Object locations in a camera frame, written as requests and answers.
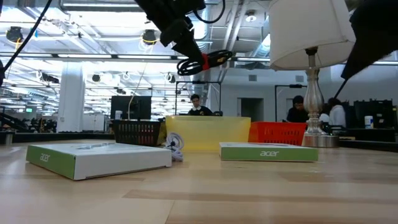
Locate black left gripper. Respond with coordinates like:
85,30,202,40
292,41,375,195
134,0,206,68

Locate black cable red strap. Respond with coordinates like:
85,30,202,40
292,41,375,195
176,49,234,77

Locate yellow translucent plastic bin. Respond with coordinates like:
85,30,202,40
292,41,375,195
165,115,252,153

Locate lilac cable bundle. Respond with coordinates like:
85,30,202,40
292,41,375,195
164,132,185,162

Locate white green acer box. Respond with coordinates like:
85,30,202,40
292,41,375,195
219,142,319,162
25,142,172,181

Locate person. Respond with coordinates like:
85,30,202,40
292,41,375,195
286,95,310,123
187,93,214,116
323,97,346,128

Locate white shade table lamp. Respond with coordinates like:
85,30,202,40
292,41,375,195
269,0,357,149

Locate black computer monitor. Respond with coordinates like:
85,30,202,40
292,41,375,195
110,95,152,121

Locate black cabinet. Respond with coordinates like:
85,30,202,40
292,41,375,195
354,99,396,129

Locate black slotted plastic basket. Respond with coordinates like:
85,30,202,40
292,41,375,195
112,119,162,147

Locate red slotted plastic basket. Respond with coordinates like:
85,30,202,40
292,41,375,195
248,121,308,146

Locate black tubular stand frame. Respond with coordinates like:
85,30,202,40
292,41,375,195
275,83,308,123
175,80,222,116

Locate black ceiling cable reel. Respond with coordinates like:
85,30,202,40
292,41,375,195
142,29,157,46
6,26,24,44

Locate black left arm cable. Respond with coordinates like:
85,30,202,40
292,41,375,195
0,0,53,75

